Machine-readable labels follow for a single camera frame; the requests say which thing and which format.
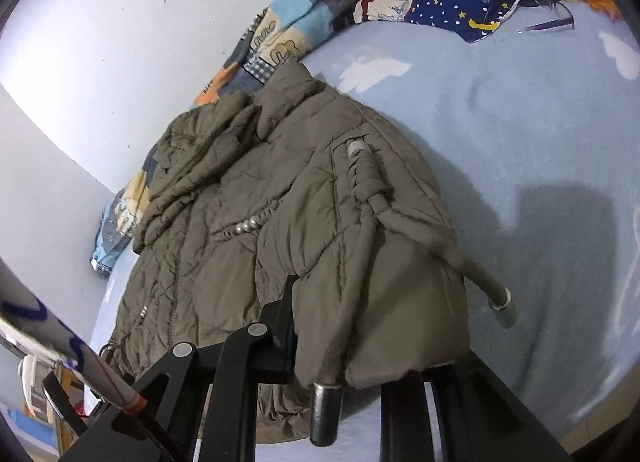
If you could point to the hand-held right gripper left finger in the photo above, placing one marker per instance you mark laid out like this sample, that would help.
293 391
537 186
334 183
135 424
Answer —
280 342

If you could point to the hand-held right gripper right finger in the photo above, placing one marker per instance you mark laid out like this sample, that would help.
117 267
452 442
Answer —
450 417

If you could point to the olive padded hooded jacket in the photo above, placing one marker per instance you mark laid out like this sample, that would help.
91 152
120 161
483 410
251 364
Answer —
300 192

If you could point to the white plastic container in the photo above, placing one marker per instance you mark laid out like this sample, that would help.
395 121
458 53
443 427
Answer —
35 384

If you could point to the blue box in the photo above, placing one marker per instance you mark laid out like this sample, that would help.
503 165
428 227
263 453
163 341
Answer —
30 429

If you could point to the patchwork fleece blanket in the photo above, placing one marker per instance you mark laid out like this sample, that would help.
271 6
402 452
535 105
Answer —
305 6

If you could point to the thin frame eyeglasses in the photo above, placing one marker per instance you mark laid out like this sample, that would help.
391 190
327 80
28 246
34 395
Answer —
550 19

